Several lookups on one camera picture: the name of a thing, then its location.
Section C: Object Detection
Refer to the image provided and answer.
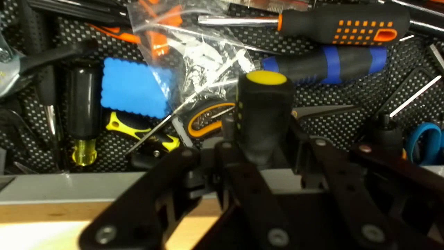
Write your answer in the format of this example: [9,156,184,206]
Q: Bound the black clear-yellow screwdriver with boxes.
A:
[66,61,102,169]

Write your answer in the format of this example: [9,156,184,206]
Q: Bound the stubby black yellow screwdriver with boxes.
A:
[234,68,295,170]

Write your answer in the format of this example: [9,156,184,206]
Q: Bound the silver hex key rod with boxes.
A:
[387,73,444,119]

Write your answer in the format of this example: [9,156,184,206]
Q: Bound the black rubber handled tool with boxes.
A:
[18,38,101,109]

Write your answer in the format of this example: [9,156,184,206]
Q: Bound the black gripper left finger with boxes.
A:
[77,137,297,250]

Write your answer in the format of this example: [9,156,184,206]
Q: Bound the blue rectangular block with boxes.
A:
[100,55,175,120]

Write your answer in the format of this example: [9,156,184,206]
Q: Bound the black mesh drawer liner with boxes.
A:
[0,0,444,174]

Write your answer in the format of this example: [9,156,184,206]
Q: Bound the yellow black wire stripper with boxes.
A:
[104,109,182,154]

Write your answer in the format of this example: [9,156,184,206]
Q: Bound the orange black screwdriver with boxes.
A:
[197,4,412,47]

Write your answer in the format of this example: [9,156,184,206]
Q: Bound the clear plastic bag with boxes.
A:
[126,0,258,112]

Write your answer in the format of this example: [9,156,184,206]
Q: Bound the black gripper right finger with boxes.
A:
[295,133,444,250]

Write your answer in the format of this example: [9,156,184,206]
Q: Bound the blue handled scissors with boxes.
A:
[404,120,444,166]

